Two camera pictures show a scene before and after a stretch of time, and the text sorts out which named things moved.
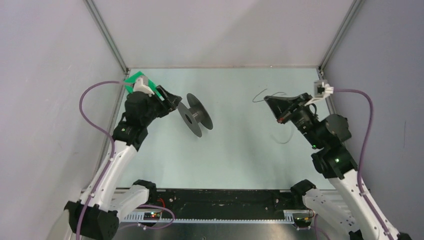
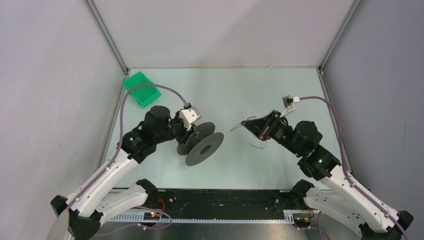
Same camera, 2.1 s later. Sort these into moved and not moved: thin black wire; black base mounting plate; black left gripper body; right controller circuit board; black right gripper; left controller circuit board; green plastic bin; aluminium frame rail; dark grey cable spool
Moved: black right gripper; black left gripper body; dark grey cable spool; thin black wire
Not moved: left controller circuit board; green plastic bin; aluminium frame rail; right controller circuit board; black base mounting plate
